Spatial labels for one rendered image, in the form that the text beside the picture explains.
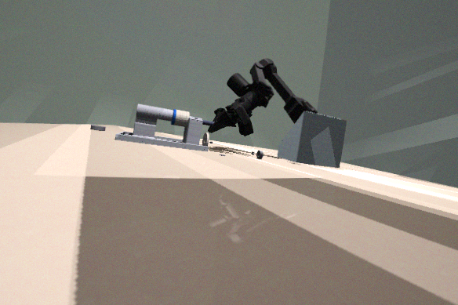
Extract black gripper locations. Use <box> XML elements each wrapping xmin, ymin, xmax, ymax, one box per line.
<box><xmin>208</xmin><ymin>96</ymin><xmax>253</xmax><ymax>133</ymax></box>

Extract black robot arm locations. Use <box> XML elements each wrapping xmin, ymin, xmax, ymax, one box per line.
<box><xmin>227</xmin><ymin>59</ymin><xmax>318</xmax><ymax>136</ymax></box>

